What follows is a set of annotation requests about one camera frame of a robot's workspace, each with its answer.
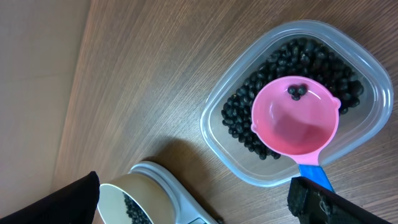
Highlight white bowl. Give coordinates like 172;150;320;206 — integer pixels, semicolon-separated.
97;174;177;224

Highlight black beans in scoop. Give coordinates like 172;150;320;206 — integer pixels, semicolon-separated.
287;84;307;101

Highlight pink scoop blue handle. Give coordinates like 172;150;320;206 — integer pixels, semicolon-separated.
251;76;341;190

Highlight clear plastic container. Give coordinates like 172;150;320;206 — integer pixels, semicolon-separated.
200;20;394;187

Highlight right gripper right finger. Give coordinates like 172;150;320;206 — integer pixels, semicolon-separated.
287;177;390;224

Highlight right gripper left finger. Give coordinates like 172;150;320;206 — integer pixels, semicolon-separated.
1;171;100;224

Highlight black beans in bowl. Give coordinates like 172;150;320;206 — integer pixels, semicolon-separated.
123;194;152;224

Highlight white digital kitchen scale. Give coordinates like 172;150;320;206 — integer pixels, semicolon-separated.
128;161;218;224

